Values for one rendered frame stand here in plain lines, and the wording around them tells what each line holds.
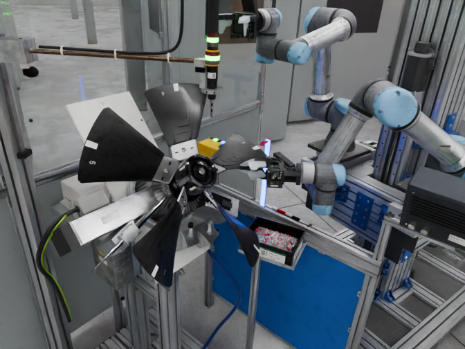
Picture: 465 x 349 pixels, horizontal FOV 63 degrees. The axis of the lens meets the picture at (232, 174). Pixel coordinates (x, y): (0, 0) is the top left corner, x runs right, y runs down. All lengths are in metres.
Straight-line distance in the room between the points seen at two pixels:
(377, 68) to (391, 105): 4.64
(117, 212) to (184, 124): 0.37
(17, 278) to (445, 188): 1.73
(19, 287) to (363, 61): 4.89
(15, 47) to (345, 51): 4.56
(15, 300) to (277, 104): 3.30
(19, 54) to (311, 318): 1.58
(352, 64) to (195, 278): 3.89
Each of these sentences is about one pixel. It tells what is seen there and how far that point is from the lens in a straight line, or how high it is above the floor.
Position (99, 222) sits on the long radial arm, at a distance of 1.20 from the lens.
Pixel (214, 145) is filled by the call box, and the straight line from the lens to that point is 1.77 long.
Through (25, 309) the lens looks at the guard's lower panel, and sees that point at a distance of 2.10.
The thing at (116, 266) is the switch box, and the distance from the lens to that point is 1.60.
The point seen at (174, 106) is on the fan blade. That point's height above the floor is 1.37.
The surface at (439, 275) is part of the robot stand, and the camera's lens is 2.70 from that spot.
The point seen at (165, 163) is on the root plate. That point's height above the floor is 1.25.
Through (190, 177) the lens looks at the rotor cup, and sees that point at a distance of 1.17.
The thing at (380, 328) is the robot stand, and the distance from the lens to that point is 2.23.
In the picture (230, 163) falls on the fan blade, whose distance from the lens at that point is 1.34.
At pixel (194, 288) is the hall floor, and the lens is 2.53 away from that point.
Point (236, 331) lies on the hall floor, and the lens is 2.31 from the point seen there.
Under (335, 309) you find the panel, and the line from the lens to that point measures 1.80.
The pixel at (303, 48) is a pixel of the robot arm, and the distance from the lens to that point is 1.41.
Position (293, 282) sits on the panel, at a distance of 1.85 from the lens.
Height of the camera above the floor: 1.78
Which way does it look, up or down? 28 degrees down
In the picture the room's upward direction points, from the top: 3 degrees clockwise
